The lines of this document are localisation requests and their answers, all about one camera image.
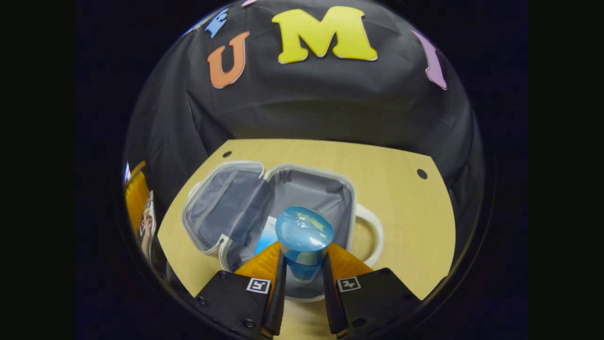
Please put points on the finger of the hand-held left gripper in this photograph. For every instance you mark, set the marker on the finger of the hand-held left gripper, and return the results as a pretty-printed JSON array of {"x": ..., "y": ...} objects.
[{"x": 136, "y": 198}]

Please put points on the black backdrop cloth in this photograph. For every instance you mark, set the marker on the black backdrop cloth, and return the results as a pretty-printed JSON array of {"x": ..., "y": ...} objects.
[{"x": 306, "y": 104}]

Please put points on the white suitcase with grey lining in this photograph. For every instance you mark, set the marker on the white suitcase with grey lining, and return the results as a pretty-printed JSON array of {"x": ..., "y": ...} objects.
[{"x": 236, "y": 203}]

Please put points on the small blue cosmetic tube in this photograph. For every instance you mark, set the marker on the small blue cosmetic tube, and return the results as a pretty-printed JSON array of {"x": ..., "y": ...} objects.
[{"x": 266, "y": 233}]

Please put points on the teal round-capped bottle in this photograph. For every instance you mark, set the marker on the teal round-capped bottle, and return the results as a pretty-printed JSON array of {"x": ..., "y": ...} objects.
[{"x": 304, "y": 231}]

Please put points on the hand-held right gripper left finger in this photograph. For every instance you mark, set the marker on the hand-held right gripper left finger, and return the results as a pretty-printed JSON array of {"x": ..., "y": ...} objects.
[{"x": 278, "y": 293}]

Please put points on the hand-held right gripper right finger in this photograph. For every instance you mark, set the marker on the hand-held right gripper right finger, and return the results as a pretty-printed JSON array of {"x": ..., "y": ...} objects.
[{"x": 330, "y": 302}]

